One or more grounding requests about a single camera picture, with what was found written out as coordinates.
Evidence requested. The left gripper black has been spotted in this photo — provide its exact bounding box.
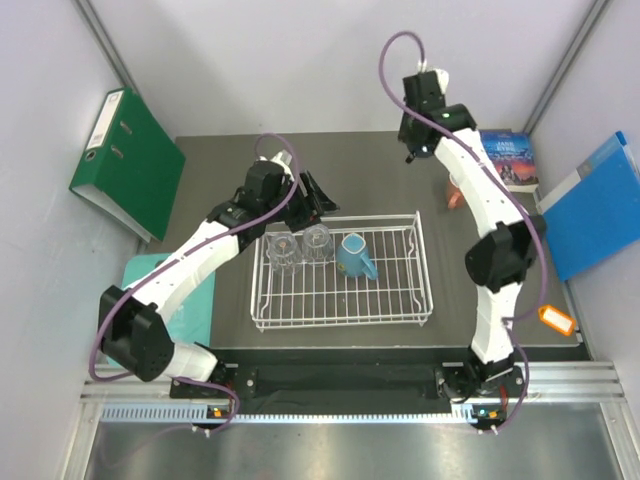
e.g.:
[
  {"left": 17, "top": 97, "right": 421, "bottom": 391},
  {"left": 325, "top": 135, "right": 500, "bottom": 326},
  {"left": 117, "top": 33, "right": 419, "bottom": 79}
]
[{"left": 263, "top": 170, "right": 340, "bottom": 233}]

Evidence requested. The orange patterned mug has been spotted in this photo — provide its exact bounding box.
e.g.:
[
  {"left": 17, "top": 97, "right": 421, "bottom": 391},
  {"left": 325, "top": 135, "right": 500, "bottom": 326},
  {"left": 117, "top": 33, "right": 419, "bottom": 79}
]
[{"left": 446, "top": 175, "right": 466, "bottom": 210}]

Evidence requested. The dark blue mug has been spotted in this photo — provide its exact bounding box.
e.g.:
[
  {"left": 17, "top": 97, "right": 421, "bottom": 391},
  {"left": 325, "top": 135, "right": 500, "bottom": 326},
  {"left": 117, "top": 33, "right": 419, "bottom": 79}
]
[{"left": 405, "top": 143, "right": 433, "bottom": 164}]

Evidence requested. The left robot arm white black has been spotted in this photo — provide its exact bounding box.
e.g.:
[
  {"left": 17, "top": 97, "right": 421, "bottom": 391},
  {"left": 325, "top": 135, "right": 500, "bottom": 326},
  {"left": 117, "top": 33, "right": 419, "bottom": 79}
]
[{"left": 93, "top": 151, "right": 339, "bottom": 397}]

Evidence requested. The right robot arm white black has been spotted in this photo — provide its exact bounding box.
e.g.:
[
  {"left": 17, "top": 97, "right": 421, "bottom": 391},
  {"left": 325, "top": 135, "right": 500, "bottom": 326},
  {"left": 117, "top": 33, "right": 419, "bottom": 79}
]
[{"left": 398, "top": 70, "right": 546, "bottom": 400}]

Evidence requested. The clear glass right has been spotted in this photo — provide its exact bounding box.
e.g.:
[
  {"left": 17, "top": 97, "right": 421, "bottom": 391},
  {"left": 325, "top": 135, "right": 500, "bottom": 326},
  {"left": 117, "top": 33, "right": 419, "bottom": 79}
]
[{"left": 302, "top": 224, "right": 334, "bottom": 267}]

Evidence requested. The clear glass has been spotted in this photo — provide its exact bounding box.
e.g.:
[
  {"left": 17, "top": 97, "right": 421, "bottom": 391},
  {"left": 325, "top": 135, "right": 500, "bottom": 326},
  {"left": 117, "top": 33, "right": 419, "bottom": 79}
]
[
  {"left": 302, "top": 224, "right": 334, "bottom": 267},
  {"left": 267, "top": 232, "right": 302, "bottom": 276}
]

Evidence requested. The clear glass left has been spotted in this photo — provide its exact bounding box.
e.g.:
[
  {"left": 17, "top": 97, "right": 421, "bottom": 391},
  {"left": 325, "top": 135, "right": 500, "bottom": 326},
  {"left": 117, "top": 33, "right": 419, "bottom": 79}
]
[{"left": 267, "top": 232, "right": 302, "bottom": 276}]

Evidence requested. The light blue mug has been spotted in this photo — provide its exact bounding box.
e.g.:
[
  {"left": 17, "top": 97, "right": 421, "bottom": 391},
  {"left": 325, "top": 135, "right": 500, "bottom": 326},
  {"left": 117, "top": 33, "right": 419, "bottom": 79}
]
[{"left": 335, "top": 233, "right": 379, "bottom": 281}]

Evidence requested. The Jane Eyre book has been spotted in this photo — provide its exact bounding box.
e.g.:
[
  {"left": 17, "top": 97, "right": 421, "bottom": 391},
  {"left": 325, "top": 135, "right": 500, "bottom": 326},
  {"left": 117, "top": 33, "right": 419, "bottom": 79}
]
[{"left": 480, "top": 130, "right": 539, "bottom": 194}]

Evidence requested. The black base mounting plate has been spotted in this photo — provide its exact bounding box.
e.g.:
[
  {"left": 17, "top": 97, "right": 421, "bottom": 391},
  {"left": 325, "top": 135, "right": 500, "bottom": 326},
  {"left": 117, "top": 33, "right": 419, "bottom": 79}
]
[{"left": 170, "top": 347, "right": 525, "bottom": 415}]

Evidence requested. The teal cutting board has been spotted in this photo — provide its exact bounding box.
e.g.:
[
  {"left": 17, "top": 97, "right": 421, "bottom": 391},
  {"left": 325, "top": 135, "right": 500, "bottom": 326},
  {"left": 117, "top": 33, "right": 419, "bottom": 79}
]
[{"left": 104, "top": 257, "right": 215, "bottom": 346}]

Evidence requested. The green lever arch binder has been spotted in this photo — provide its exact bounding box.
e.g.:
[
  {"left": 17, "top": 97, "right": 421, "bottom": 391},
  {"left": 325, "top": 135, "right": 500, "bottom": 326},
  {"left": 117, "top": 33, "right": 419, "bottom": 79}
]
[{"left": 69, "top": 87, "right": 185, "bottom": 243}]

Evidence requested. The blue folder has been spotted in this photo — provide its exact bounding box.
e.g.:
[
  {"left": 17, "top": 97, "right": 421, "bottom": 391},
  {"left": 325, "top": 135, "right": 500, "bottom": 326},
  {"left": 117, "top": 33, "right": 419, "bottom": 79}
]
[{"left": 538, "top": 131, "right": 639, "bottom": 281}]

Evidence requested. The orange key tag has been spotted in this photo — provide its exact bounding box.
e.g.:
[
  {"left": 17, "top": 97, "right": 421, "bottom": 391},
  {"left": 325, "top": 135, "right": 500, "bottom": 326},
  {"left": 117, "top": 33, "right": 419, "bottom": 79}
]
[{"left": 538, "top": 305, "right": 576, "bottom": 336}]

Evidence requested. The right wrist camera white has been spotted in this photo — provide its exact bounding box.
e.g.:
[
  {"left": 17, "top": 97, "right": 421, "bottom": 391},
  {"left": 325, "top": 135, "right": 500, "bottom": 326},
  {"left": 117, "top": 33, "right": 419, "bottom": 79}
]
[{"left": 418, "top": 60, "right": 450, "bottom": 95}]

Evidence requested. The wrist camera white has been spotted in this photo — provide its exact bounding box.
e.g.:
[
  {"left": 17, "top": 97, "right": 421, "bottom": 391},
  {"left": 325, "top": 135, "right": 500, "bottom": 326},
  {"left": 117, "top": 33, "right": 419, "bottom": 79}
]
[
  {"left": 418, "top": 60, "right": 450, "bottom": 95},
  {"left": 270, "top": 150, "right": 295, "bottom": 179}
]

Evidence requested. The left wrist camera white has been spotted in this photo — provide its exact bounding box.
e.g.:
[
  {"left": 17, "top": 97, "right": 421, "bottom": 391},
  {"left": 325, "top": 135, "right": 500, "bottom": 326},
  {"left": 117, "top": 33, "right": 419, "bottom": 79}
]
[{"left": 270, "top": 150, "right": 295, "bottom": 179}]

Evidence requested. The white wire dish rack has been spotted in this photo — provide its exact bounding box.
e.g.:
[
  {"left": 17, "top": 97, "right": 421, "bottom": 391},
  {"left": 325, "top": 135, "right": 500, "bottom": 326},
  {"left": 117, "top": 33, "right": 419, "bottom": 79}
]
[{"left": 250, "top": 212, "right": 434, "bottom": 331}]

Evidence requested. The white slotted cable duct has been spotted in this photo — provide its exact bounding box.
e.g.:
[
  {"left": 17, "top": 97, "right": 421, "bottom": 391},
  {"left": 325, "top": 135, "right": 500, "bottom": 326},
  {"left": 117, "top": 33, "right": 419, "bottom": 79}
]
[{"left": 99, "top": 402, "right": 506, "bottom": 425}]

